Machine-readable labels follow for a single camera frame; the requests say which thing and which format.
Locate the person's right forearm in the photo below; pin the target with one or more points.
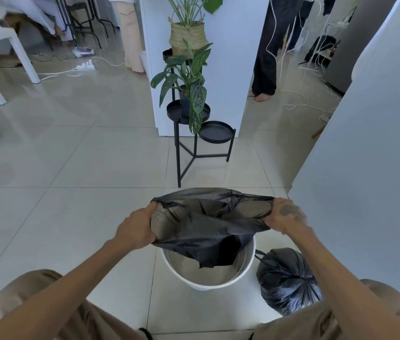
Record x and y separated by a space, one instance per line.
322 272

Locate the person's right thumb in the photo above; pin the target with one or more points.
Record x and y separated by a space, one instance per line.
280 203

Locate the black folding table legs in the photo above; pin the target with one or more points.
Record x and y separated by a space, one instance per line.
92 21

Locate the person's left thumb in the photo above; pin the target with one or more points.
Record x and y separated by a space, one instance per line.
149 210

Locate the black wristband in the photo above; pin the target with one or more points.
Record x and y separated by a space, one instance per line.
145 332

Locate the white draped cloth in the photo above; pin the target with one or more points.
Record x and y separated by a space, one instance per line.
33 10

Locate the grey refrigerator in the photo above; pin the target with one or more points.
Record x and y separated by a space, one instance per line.
356 42

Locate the brown shorts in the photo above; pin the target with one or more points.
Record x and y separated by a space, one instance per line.
100 324

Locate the small black plant pot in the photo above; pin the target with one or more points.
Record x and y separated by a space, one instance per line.
184 97

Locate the white power strip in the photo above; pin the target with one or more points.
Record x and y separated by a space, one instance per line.
86 66

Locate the person's right hand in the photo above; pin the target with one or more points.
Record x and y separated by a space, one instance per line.
288 217

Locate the black trash bag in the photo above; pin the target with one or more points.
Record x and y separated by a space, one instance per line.
286 283
207 230

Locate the tied full black trash bag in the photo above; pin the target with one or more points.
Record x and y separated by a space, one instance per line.
286 283

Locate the striped-leaf green plant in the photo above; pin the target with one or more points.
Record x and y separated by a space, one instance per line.
194 84

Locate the large-leaf green plant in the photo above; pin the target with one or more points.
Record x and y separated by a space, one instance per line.
189 8

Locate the black metal plant stand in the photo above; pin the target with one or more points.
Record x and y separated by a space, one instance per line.
187 113

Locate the woven basket plant pot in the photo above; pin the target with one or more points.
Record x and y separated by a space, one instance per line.
187 37

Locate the white floor device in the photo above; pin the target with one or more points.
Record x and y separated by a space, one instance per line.
83 51

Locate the white refrigerator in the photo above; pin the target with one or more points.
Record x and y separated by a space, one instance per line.
370 155

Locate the person's left forearm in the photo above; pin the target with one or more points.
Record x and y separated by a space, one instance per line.
62 286

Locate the white round trash bin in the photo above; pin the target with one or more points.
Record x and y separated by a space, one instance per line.
207 279

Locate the person's left hand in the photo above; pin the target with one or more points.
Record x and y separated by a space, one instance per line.
132 228

